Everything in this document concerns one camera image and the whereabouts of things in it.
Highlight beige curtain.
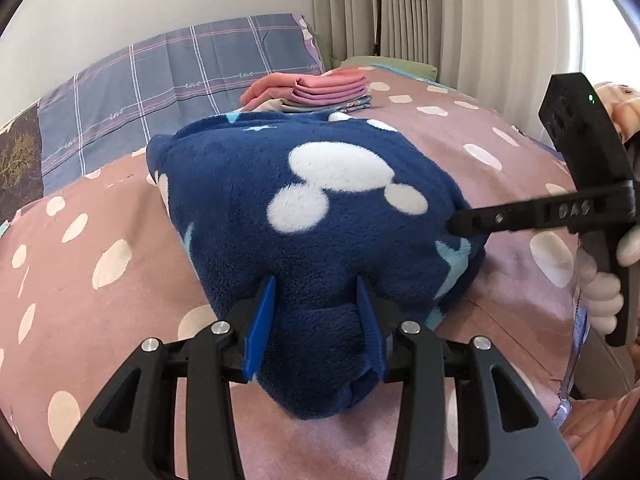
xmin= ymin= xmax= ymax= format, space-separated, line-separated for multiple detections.
xmin=310 ymin=0 xmax=566 ymax=91

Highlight black floor stand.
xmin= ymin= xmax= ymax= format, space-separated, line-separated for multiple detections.
xmin=370 ymin=0 xmax=390 ymax=57

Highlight dark brown patterned pillow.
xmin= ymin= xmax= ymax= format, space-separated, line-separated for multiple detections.
xmin=0 ymin=102 xmax=46 ymax=226

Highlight pink polka dot blanket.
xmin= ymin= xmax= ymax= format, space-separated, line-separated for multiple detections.
xmin=0 ymin=65 xmax=591 ymax=480

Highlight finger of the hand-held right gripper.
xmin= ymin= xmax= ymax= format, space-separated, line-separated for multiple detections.
xmin=446 ymin=194 xmax=548 ymax=239

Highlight person's right hand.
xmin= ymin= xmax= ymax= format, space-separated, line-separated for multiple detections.
xmin=575 ymin=225 xmax=640 ymax=337

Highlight coral folded garment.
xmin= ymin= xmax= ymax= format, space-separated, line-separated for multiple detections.
xmin=240 ymin=66 xmax=369 ymax=109

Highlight grey cloth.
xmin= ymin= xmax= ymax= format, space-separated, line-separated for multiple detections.
xmin=574 ymin=329 xmax=637 ymax=402

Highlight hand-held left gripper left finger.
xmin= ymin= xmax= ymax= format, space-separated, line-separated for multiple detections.
xmin=50 ymin=275 xmax=278 ymax=480

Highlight blue plaid pillow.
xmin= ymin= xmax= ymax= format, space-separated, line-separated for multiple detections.
xmin=37 ymin=12 xmax=328 ymax=196

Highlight pink hooded fleece garment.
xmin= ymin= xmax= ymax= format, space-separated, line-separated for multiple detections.
xmin=594 ymin=80 xmax=640 ymax=147

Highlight person's pink fleece clothing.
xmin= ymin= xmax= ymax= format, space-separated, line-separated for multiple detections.
xmin=559 ymin=394 xmax=637 ymax=477

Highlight navy fleece garment white spots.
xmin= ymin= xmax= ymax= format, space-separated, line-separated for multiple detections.
xmin=146 ymin=111 xmax=488 ymax=421

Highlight floral folded garment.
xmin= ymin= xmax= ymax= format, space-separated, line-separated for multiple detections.
xmin=280 ymin=94 xmax=376 ymax=114

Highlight light green cloth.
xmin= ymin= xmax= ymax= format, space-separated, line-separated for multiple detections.
xmin=340 ymin=55 xmax=439 ymax=82

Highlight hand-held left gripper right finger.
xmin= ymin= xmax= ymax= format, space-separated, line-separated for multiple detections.
xmin=355 ymin=277 xmax=576 ymax=480

